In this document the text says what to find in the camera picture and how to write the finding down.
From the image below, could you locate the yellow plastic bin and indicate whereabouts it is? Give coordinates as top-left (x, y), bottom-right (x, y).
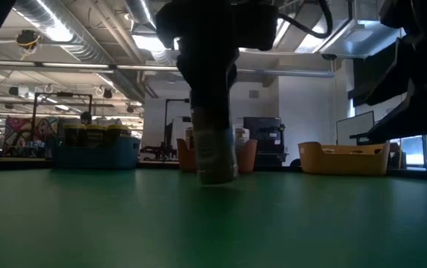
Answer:
top-left (297, 141), bottom-right (390, 176)

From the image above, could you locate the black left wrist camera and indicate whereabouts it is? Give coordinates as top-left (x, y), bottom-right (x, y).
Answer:
top-left (235, 2), bottom-right (279, 52)

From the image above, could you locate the grey ceiling pipe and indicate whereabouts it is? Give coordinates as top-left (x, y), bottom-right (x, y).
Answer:
top-left (0, 61), bottom-right (335, 77)

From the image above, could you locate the blue plastic bin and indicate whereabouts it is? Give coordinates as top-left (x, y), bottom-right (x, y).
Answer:
top-left (51, 134), bottom-right (142, 171)

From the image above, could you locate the yellow-lid spice jar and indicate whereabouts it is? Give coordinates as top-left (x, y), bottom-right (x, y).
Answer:
top-left (85, 124), bottom-right (109, 147)
top-left (63, 124), bottom-right (87, 147)
top-left (107, 124), bottom-right (132, 141)

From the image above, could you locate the whiteboard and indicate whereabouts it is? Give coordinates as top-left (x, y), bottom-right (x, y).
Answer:
top-left (335, 110), bottom-right (376, 147)

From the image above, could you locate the black ceiling cable reel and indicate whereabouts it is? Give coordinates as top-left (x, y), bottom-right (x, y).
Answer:
top-left (15, 29), bottom-right (42, 60)

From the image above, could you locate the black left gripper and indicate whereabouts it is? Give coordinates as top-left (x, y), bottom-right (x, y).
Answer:
top-left (156, 0), bottom-right (241, 130)

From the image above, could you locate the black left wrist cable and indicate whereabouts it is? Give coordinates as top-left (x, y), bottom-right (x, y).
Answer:
top-left (276, 0), bottom-right (334, 39)

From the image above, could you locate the green table mat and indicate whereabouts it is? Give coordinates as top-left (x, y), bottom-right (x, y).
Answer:
top-left (0, 169), bottom-right (427, 268)

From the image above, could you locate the black rectangular frame stand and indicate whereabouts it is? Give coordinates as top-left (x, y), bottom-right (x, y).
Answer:
top-left (163, 97), bottom-right (192, 162)

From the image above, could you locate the dark glass spice jar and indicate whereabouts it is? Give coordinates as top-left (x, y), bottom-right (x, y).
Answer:
top-left (191, 107), bottom-right (239, 186)

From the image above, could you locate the orange plastic bin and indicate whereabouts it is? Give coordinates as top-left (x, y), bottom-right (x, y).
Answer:
top-left (177, 138), bottom-right (258, 173)

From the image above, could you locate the black cabinet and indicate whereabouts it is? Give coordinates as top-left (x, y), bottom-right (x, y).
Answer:
top-left (242, 116), bottom-right (287, 170)

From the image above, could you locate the colourful wall hanging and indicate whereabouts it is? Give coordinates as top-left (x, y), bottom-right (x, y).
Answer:
top-left (4, 115), bottom-right (60, 148)

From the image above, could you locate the black metal rig frame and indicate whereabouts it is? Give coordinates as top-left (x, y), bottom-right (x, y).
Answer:
top-left (30, 92), bottom-right (93, 144)

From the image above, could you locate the narrow silver ceiling duct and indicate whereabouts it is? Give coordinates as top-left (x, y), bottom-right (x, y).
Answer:
top-left (125, 0), bottom-right (160, 31)

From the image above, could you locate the wide spiral ceiling duct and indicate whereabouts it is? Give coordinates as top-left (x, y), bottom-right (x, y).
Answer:
top-left (11, 0), bottom-right (139, 66)

